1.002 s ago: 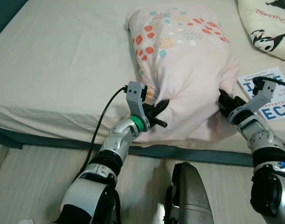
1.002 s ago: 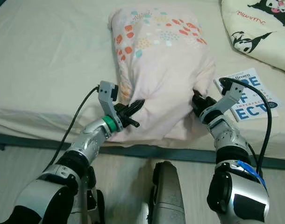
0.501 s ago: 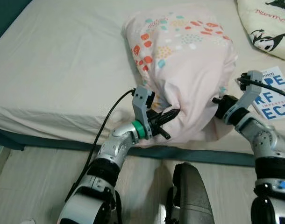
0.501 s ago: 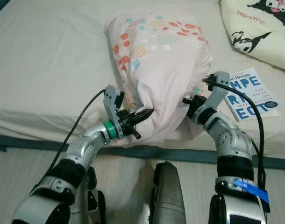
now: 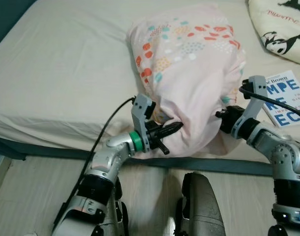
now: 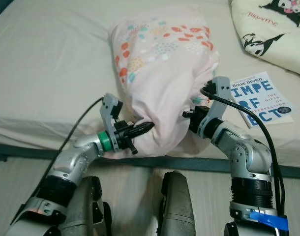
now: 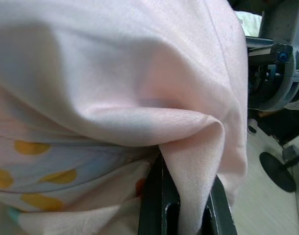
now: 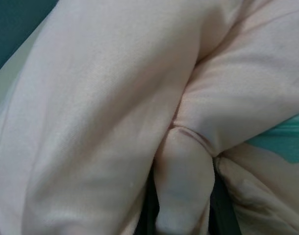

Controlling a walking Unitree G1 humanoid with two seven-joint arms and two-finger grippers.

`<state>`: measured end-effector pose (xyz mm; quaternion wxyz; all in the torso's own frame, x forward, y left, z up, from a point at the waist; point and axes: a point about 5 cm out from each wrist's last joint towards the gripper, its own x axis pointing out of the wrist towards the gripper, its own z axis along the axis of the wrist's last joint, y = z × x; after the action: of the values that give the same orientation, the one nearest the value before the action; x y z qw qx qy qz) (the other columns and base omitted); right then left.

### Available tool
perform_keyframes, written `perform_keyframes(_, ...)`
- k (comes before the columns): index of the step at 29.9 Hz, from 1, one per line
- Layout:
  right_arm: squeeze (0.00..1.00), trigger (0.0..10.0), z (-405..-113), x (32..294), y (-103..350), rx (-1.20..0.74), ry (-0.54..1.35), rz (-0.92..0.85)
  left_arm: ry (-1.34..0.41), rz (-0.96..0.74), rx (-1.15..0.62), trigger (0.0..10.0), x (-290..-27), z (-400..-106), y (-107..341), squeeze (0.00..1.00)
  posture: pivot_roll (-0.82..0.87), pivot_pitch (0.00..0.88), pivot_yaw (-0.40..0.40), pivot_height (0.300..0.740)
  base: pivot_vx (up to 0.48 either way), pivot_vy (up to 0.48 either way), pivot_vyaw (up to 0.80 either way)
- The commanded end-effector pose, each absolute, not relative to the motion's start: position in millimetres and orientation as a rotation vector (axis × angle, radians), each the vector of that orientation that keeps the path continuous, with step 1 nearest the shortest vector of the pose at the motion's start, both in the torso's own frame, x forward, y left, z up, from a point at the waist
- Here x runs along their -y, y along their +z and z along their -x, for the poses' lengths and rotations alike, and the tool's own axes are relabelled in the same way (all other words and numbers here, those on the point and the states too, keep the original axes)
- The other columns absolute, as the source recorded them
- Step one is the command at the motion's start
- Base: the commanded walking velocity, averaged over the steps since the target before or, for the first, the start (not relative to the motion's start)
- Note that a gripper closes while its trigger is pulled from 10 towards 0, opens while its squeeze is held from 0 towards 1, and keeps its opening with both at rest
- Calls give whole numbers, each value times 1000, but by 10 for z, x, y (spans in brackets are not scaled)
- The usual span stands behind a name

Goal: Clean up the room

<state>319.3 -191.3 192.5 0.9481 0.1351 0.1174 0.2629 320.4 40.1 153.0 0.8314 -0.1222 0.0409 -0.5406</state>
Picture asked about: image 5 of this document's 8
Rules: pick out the cream cartoon print blanket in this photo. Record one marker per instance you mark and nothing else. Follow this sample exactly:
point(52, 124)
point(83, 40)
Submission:
point(283, 29)

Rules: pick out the teal bed frame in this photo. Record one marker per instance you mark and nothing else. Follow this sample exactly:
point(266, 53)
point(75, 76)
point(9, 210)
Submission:
point(214, 167)

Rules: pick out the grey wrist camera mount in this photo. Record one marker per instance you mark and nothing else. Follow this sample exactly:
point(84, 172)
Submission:
point(140, 110)
point(255, 86)

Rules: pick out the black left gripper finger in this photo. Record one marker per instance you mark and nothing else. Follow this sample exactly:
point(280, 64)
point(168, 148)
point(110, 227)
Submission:
point(170, 130)

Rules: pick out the grey left robot leg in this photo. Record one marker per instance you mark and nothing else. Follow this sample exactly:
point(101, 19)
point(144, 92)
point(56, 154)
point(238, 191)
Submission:
point(121, 216)

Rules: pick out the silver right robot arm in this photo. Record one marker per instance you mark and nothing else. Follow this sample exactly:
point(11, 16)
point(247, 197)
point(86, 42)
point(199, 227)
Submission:
point(283, 147)

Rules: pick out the grey right robot leg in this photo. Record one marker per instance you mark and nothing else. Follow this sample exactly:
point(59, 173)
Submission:
point(201, 206)

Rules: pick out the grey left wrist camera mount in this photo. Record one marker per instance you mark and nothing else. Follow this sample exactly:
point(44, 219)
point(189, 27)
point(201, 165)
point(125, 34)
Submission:
point(140, 110)

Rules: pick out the white book with blue letters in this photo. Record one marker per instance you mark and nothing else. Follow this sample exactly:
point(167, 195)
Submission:
point(283, 86)

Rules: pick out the mattress with cream sheet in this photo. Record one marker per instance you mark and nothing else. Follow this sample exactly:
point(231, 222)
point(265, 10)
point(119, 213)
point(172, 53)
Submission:
point(51, 64)

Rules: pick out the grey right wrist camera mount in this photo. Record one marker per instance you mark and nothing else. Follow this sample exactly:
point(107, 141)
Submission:
point(255, 86)

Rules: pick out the grey robot leg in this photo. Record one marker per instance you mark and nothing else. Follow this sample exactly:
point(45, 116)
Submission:
point(121, 216)
point(201, 206)

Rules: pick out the pink patterned pillow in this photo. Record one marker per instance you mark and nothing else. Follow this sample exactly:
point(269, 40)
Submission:
point(189, 73)

